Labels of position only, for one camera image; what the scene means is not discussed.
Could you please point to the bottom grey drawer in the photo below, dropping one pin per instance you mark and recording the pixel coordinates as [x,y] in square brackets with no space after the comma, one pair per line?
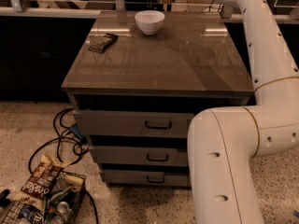
[131,177]

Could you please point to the blue plug on floor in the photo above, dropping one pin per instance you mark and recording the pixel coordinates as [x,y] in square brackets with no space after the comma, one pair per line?
[76,132]

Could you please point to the dark snack bar packet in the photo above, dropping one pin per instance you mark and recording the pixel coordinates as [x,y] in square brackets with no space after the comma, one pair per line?
[102,43]

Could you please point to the metal railing frame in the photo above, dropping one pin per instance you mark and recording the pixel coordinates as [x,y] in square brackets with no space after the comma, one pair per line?
[204,6]

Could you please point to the grey drawer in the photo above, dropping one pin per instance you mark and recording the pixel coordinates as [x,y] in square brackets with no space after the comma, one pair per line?
[131,177]
[139,155]
[125,123]

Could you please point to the top grey drawer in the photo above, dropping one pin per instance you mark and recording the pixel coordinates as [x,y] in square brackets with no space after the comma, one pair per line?
[125,123]

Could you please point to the middle grey drawer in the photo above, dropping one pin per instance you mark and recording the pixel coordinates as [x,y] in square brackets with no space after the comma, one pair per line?
[139,155]

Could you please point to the black wire basket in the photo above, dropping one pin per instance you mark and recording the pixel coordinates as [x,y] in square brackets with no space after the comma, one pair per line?
[68,188]

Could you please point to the brown sea salt chip bag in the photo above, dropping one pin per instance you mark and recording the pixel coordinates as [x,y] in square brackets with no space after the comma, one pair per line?
[41,182]

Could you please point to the silver can in basket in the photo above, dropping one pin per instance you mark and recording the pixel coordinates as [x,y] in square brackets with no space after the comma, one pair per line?
[63,210]

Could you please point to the grey drawer cabinet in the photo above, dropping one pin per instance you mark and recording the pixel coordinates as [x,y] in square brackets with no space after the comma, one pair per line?
[189,65]

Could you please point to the white ceramic bowl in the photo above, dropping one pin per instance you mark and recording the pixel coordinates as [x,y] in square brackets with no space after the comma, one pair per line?
[149,21]

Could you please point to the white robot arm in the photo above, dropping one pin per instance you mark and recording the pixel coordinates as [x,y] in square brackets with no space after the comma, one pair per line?
[222,140]

